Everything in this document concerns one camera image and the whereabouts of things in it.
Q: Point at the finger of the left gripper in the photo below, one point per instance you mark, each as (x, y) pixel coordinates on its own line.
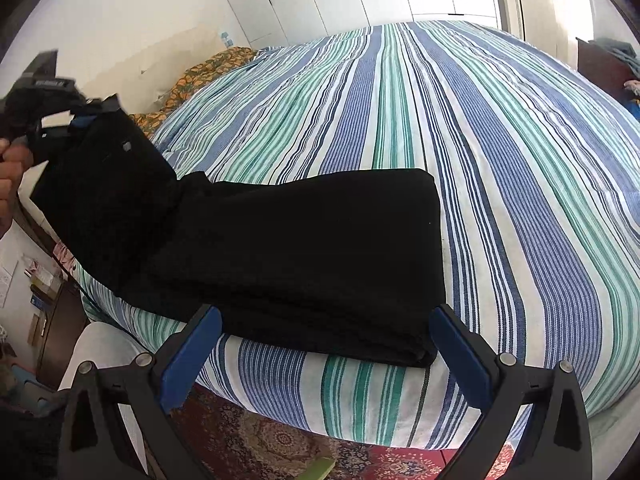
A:
(98, 114)

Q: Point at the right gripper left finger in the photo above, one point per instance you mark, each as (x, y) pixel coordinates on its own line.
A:
(94, 441)

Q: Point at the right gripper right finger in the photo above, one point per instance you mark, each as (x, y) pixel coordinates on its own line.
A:
(555, 443)

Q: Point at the black pants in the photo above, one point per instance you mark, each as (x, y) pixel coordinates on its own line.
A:
(348, 264)

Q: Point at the left hand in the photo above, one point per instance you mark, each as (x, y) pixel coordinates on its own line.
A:
(16, 159)

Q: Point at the beige headboard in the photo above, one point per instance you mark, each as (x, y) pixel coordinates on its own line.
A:
(142, 80)

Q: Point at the wooden nightstand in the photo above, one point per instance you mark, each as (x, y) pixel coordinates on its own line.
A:
(55, 320)

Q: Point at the red patterned rug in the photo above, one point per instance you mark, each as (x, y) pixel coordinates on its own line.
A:
(234, 443)

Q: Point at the orange floral blanket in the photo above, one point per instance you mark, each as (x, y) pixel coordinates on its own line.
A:
(192, 80)

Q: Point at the striped blue green bedsheet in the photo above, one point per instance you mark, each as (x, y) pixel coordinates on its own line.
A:
(536, 167)

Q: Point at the laundry basket with clothes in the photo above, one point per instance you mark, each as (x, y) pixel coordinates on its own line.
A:
(632, 97)

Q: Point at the dark wooden cabinet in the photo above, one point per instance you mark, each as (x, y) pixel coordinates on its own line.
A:
(603, 69)

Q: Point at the teal cloth on cabinet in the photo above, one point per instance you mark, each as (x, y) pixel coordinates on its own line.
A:
(622, 51)

